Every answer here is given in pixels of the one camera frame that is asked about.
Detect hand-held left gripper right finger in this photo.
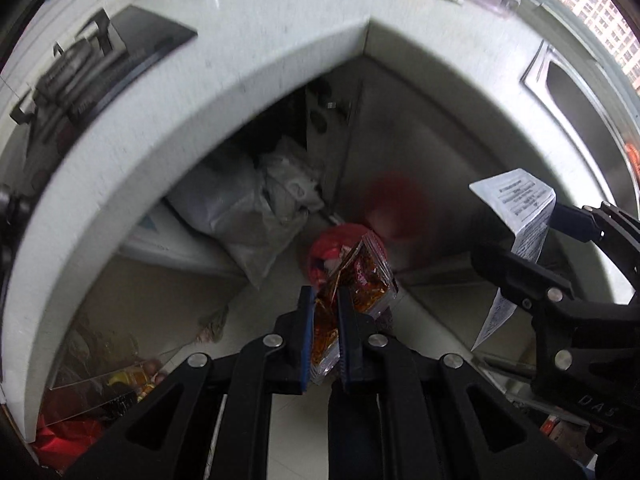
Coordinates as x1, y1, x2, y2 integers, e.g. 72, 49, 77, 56
327, 285, 591, 480

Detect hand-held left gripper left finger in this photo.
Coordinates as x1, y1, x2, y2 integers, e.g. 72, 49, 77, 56
65, 285, 321, 480

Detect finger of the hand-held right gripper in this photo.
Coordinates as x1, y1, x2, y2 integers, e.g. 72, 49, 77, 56
547, 201, 640, 306
471, 244, 576, 318

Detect white printed paper leaflet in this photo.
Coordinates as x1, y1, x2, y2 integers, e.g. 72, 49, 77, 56
469, 168, 557, 352

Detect red orange sauce packet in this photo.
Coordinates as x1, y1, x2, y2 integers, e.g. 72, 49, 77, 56
311, 237, 399, 386

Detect red plastic bin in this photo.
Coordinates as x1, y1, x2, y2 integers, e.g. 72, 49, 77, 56
306, 224, 401, 331

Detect orange scrubber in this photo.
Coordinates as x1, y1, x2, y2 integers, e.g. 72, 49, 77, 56
622, 142, 640, 181

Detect orange white carton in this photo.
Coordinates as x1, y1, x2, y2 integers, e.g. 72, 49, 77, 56
540, 412, 576, 446

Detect beige floor cloth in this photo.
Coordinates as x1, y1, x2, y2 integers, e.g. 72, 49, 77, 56
192, 305, 231, 346

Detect steel sink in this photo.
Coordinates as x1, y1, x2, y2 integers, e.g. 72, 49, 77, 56
520, 42, 640, 211

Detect large grey plastic sack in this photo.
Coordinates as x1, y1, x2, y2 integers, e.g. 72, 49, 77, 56
167, 155, 311, 288

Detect crumpled clear plastic bag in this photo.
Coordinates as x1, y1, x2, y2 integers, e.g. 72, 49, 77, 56
257, 135, 326, 221

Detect steel cabinet door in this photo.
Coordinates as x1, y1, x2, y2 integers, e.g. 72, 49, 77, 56
345, 57, 501, 286

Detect apartment buildings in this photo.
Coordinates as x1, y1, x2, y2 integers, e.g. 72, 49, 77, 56
552, 0, 640, 83

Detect black gas stove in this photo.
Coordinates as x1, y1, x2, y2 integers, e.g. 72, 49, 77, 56
0, 5, 198, 281

